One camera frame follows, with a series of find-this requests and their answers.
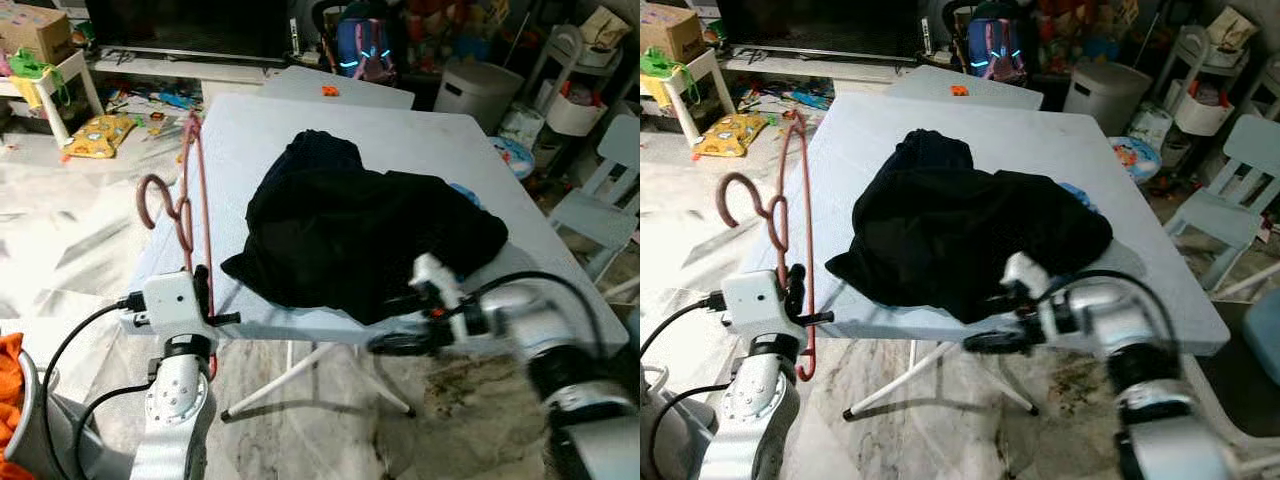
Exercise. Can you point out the black garment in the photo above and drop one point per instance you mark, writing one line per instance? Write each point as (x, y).
(985, 240)
(380, 240)

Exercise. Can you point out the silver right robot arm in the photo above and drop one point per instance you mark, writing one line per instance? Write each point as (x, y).
(1140, 340)
(560, 340)

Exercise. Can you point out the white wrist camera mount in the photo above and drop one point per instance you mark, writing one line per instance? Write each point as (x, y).
(172, 300)
(1022, 275)
(432, 275)
(755, 300)

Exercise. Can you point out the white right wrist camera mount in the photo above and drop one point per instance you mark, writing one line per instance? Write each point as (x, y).
(1022, 275)
(432, 275)

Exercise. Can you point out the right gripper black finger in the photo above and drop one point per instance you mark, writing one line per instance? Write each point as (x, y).
(400, 345)
(995, 343)

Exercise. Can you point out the white trolley cart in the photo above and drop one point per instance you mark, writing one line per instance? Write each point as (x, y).
(1205, 105)
(575, 105)

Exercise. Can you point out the black television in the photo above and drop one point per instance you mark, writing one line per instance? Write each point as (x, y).
(190, 25)
(820, 25)

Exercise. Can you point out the small white toy table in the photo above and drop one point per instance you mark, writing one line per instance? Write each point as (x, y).
(75, 85)
(712, 85)

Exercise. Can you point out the low white table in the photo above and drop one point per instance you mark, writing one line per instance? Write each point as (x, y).
(1000, 85)
(350, 85)

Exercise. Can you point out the white plastic bin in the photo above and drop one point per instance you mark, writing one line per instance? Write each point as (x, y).
(1105, 98)
(478, 95)

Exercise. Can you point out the light blue cushion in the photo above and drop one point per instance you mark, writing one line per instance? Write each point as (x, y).
(1265, 335)

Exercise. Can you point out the blue pink backpack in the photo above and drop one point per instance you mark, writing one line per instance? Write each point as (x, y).
(995, 50)
(365, 50)

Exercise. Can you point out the cardboard box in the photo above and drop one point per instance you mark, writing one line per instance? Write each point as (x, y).
(672, 30)
(35, 30)

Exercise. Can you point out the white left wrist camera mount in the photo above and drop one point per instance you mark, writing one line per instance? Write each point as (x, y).
(172, 300)
(755, 300)

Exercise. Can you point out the colourful round plate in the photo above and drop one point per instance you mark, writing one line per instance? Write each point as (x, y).
(1135, 158)
(512, 158)

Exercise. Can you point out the pink plastic hanger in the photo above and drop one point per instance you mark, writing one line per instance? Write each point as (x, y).
(805, 230)
(202, 230)

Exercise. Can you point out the pale blue child chair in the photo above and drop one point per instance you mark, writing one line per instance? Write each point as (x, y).
(1215, 210)
(600, 215)

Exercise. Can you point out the green toy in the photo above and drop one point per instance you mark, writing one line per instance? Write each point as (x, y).
(662, 65)
(35, 68)

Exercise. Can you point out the orange garment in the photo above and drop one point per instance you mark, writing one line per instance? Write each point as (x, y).
(10, 400)

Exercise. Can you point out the white folding table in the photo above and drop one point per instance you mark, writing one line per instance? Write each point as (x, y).
(420, 140)
(1040, 140)

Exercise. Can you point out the grey laundry basket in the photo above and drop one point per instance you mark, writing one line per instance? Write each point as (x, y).
(55, 430)
(670, 430)

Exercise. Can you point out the yellow patterned toy bag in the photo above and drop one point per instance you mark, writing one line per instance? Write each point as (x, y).
(100, 135)
(730, 135)

